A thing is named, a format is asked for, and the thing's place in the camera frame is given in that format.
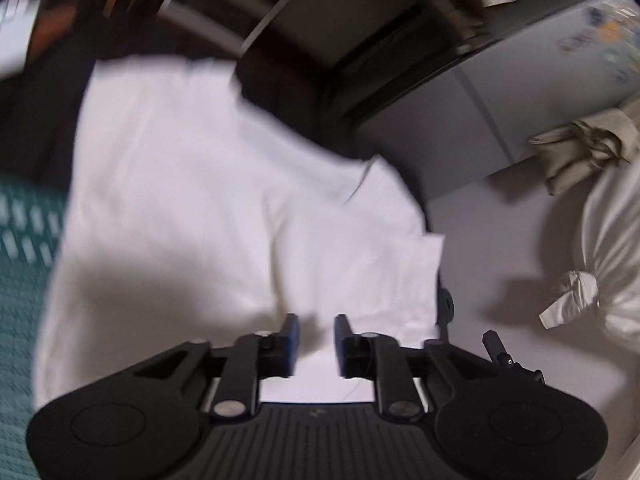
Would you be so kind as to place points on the white curtain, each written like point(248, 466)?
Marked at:
point(610, 250)

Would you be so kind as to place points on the black metal desk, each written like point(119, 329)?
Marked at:
point(380, 35)

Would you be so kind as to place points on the green cutting mat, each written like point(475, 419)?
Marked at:
point(25, 310)

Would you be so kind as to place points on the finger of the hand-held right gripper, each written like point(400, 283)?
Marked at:
point(495, 346)

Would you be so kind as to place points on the white t-shirt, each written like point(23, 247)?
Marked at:
point(200, 210)

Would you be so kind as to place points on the grey refrigerator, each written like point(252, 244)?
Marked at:
point(450, 125)

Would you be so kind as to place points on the beige knotted cloth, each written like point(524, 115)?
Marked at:
point(585, 150)

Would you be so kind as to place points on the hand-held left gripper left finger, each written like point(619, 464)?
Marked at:
point(291, 346)

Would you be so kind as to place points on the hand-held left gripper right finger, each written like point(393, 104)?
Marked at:
point(342, 349)

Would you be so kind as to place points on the group of fridge magnets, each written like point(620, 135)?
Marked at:
point(605, 35)

